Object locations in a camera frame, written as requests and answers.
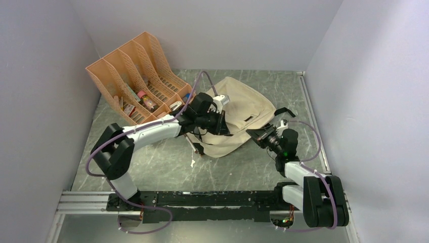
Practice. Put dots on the green white card pack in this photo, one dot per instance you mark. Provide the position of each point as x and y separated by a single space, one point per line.
134 95

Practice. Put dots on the white stapler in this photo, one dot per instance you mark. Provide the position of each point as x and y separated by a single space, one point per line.
176 105

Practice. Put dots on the white red-capped marker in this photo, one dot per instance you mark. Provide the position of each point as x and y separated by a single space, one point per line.
191 144

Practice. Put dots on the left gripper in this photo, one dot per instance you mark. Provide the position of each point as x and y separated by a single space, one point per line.
220 127

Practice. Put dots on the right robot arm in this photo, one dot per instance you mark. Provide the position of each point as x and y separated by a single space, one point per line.
320 197

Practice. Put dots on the beige canvas backpack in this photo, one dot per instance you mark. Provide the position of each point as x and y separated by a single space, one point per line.
247 109

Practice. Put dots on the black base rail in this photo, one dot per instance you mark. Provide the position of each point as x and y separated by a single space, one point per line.
162 206

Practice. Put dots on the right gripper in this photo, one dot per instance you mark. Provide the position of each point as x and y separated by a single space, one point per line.
260 135

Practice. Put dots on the red small box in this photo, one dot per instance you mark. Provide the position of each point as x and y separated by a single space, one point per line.
129 110

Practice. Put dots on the orange plastic file organizer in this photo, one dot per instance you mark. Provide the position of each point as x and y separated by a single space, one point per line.
142 64

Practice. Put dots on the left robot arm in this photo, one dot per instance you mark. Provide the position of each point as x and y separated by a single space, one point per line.
114 150

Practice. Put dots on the pink-capped glitter bottle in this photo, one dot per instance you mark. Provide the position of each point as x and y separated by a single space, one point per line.
147 102

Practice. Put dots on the blue-capped grey bottle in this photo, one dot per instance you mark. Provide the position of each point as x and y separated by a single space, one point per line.
186 98

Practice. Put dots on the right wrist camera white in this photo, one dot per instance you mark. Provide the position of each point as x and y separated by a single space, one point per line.
281 124

